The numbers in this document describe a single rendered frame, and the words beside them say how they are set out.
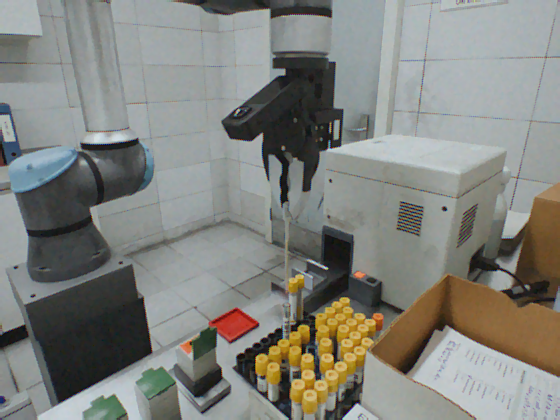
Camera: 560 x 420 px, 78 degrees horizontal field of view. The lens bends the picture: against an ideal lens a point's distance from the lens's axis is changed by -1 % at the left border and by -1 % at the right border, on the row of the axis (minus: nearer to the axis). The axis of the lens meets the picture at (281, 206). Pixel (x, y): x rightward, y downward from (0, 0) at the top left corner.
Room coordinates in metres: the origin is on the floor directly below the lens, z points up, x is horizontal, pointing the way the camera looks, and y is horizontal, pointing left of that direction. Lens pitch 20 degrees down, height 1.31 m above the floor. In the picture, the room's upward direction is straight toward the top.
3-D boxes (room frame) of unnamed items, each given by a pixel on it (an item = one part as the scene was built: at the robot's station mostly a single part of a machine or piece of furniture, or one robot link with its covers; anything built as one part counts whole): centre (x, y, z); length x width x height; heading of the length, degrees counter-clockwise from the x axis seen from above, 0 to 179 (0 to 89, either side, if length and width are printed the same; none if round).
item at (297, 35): (0.48, -0.02, 1.36); 0.08 x 0.08 x 0.05
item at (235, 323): (0.54, 0.09, 0.88); 0.07 x 0.07 x 0.01; 45
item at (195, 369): (0.41, 0.12, 0.92); 0.05 x 0.04 x 0.06; 46
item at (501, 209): (0.84, -0.53, 1.00); 0.09 x 0.08 x 0.24; 45
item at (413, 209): (0.72, -0.28, 1.03); 0.31 x 0.27 x 0.30; 135
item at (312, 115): (0.49, -0.03, 1.28); 0.09 x 0.08 x 0.12; 135
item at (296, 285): (0.47, -0.01, 0.93); 0.17 x 0.09 x 0.11; 135
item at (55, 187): (0.65, 0.44, 1.12); 0.13 x 0.12 x 0.14; 146
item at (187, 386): (0.41, 0.12, 0.89); 0.09 x 0.05 x 0.04; 46
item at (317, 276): (0.65, -0.08, 0.92); 0.21 x 0.07 x 0.05; 135
